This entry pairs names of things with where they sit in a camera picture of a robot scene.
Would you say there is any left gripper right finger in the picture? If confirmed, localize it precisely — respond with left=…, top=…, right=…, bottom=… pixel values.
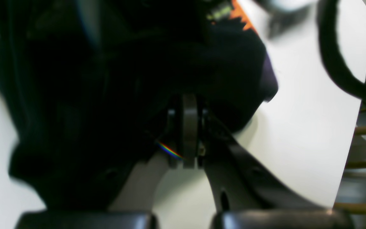
left=182, top=94, right=354, bottom=229

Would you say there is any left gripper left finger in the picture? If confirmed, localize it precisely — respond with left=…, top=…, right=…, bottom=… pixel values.
left=13, top=105, right=178, bottom=229

